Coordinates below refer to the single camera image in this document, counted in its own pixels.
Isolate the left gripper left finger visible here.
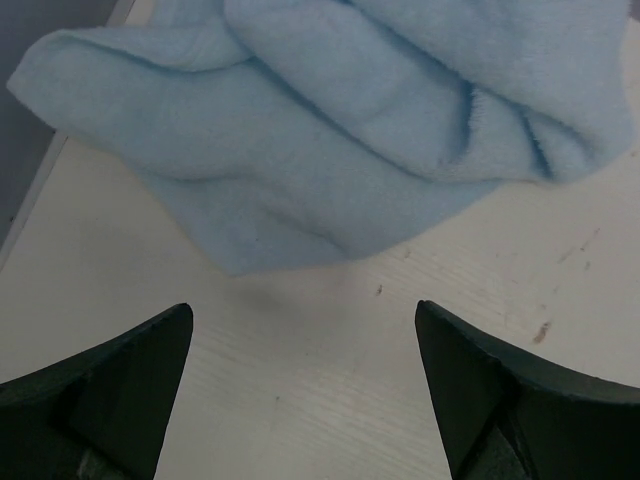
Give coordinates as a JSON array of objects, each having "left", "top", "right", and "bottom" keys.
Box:
[{"left": 1, "top": 303, "right": 193, "bottom": 479}]

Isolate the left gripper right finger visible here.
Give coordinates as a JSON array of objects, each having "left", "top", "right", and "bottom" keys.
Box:
[{"left": 415, "top": 301, "right": 639, "bottom": 479}]

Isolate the light blue towel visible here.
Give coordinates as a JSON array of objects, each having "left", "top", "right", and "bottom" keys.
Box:
[{"left": 7, "top": 1, "right": 634, "bottom": 275}]

